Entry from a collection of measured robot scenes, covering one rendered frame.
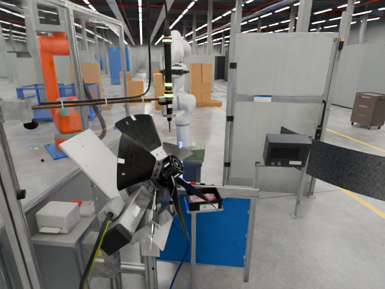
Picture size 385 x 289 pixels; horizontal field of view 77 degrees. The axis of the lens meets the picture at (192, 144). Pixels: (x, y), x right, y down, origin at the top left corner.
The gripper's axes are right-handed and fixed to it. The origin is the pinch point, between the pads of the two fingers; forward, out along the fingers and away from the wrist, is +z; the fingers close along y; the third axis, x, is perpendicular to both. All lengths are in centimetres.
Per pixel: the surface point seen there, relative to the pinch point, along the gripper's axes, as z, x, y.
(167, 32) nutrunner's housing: 11.6, 17.5, -0.4
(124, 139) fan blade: 40.8, -23.7, 12.0
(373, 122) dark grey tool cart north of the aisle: -522, -145, -426
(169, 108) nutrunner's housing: 11.6, -16.7, -0.7
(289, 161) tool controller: -22, -56, -72
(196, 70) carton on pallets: -803, -34, 61
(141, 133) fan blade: 12.5, -30.0, 14.5
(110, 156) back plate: 14, -42, 32
